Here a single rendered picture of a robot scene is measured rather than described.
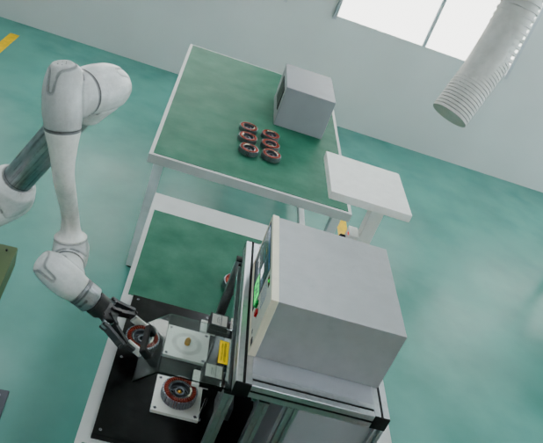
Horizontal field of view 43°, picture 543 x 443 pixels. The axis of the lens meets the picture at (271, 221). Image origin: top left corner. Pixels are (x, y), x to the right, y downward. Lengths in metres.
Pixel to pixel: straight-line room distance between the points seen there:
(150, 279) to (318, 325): 0.98
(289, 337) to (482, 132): 5.44
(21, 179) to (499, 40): 1.87
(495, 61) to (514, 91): 4.13
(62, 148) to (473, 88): 1.65
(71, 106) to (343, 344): 0.97
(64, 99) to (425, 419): 2.64
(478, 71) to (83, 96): 1.61
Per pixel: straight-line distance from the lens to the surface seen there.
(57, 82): 1.91
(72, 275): 2.13
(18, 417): 3.09
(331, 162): 2.95
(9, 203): 2.37
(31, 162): 2.26
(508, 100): 7.05
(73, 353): 3.36
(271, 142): 3.98
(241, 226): 3.14
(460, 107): 2.86
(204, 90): 4.44
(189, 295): 2.63
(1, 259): 2.47
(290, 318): 1.84
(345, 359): 1.94
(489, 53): 2.92
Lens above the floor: 2.37
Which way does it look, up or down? 30 degrees down
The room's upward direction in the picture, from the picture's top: 22 degrees clockwise
